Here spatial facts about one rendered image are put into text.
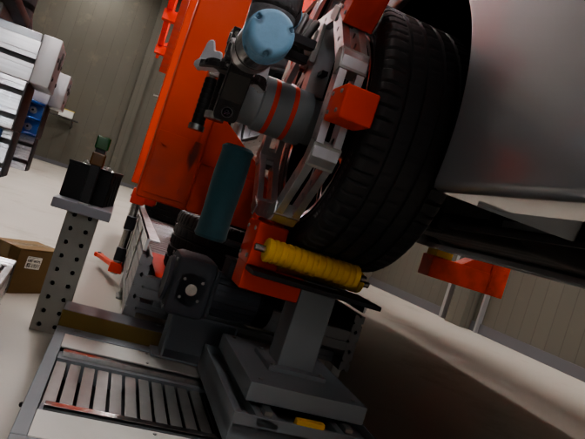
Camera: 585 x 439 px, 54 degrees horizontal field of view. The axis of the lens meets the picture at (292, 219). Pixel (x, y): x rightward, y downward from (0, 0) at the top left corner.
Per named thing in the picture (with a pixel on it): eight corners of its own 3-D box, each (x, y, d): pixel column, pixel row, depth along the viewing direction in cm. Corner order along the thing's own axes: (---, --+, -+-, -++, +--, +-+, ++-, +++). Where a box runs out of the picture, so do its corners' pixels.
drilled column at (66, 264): (60, 335, 190) (99, 214, 190) (28, 328, 187) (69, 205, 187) (63, 327, 199) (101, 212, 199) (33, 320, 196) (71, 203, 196)
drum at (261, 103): (315, 149, 142) (332, 94, 142) (234, 118, 136) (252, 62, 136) (299, 151, 156) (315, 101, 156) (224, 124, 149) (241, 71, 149)
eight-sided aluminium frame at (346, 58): (315, 236, 123) (393, -8, 123) (286, 226, 121) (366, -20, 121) (258, 215, 175) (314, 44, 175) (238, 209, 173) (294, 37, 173)
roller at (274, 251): (366, 293, 140) (373, 270, 141) (253, 260, 132) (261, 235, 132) (357, 288, 146) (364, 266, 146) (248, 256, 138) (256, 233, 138)
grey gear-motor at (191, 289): (277, 393, 176) (312, 284, 176) (140, 362, 164) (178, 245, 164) (263, 373, 193) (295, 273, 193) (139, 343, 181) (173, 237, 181)
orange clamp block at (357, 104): (353, 131, 123) (371, 129, 115) (320, 119, 121) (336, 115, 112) (364, 100, 123) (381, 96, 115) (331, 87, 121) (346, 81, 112)
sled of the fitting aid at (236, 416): (368, 477, 134) (381, 437, 134) (222, 449, 123) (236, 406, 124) (305, 395, 182) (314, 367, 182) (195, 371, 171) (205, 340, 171)
